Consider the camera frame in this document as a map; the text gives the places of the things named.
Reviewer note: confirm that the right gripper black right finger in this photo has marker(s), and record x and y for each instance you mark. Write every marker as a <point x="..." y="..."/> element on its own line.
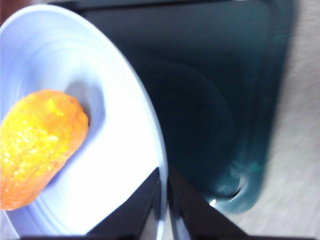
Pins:
<point x="187" y="212"/>

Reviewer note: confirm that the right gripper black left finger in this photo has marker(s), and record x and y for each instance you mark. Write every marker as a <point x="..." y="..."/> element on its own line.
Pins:
<point x="140" y="207"/>

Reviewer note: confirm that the orange yellow corn cob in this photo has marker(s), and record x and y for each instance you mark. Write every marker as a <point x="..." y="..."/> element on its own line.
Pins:
<point x="37" y="150"/>

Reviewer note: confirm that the blue round plate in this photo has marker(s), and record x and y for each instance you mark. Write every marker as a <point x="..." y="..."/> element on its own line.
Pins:
<point x="100" y="75"/>

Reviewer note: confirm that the dark green flat tray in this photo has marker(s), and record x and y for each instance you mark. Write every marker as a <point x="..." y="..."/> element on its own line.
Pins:
<point x="200" y="100"/>

